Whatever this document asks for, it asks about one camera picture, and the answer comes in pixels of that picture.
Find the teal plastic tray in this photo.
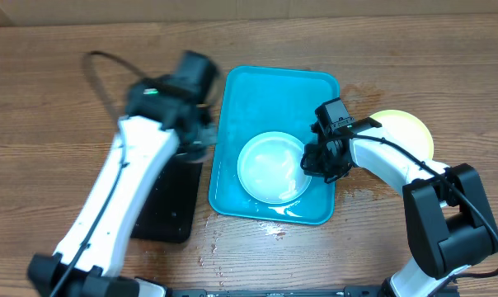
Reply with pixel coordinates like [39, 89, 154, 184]
[209, 66, 340, 225]

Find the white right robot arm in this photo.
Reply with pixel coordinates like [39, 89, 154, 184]
[300, 118, 498, 296]

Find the yellow plate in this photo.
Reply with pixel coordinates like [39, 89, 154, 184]
[371, 110, 435, 160]

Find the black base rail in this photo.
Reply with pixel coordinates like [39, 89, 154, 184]
[167, 285, 389, 297]

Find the light blue plate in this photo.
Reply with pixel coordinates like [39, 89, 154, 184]
[237, 131, 311, 205]

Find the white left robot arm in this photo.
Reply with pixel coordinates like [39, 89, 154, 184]
[27, 75, 217, 296]

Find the black rectangular water tray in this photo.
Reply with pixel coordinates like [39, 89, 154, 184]
[131, 158, 202, 243]

